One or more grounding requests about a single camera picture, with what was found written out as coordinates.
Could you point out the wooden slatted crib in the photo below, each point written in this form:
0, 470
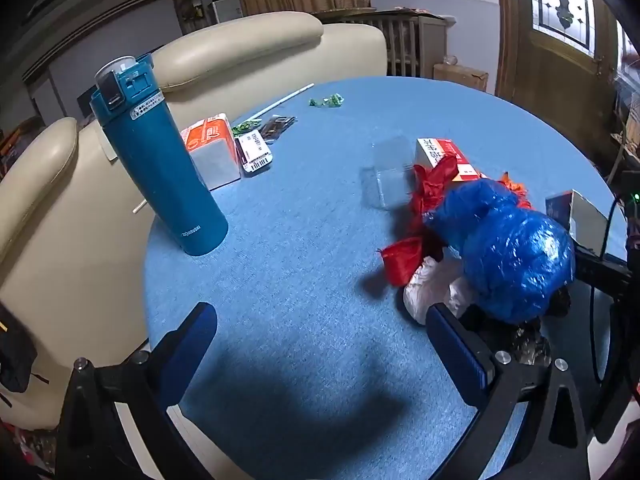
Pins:
405, 45

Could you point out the beige leather sofa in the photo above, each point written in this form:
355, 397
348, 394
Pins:
60, 240

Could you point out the wooden glazed door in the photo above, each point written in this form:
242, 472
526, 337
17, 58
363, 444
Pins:
515, 60

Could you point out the dark blue box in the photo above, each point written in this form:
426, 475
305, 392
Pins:
587, 220

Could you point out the black bag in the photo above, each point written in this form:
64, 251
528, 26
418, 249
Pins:
15, 355

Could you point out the teal thermos bottle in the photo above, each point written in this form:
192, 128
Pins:
165, 170

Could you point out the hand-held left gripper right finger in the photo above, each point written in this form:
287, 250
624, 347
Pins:
452, 355

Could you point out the white stick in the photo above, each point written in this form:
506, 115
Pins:
139, 206

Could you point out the small cardboard box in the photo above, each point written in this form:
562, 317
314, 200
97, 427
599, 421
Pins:
460, 77

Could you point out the white labelled packet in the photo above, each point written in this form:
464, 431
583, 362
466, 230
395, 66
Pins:
254, 152

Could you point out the orange wrapper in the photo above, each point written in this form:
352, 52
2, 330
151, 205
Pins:
515, 187

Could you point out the green wrapper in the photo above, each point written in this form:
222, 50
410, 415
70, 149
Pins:
327, 101
243, 127

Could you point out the white plastic bag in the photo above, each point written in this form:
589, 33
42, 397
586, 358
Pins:
425, 285

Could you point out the clear plastic container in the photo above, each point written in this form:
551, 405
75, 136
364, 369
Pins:
387, 180

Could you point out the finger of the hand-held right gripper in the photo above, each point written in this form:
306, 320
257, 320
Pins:
600, 262

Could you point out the orange and white tissue box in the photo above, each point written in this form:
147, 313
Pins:
210, 145

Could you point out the dark flat packet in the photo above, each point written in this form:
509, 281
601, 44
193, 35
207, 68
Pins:
275, 127

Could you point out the round red plastic bag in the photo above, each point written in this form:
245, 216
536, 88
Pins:
405, 260

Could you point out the white standing air conditioner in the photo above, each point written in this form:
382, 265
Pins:
227, 9

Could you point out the blue plastic bag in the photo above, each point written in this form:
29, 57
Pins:
505, 255

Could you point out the dark display cabinet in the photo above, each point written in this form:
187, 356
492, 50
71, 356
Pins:
187, 10

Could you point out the black television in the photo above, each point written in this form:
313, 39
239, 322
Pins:
86, 105

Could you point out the red and white box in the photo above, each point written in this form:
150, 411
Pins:
435, 152

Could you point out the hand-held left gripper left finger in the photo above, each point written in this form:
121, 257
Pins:
192, 345

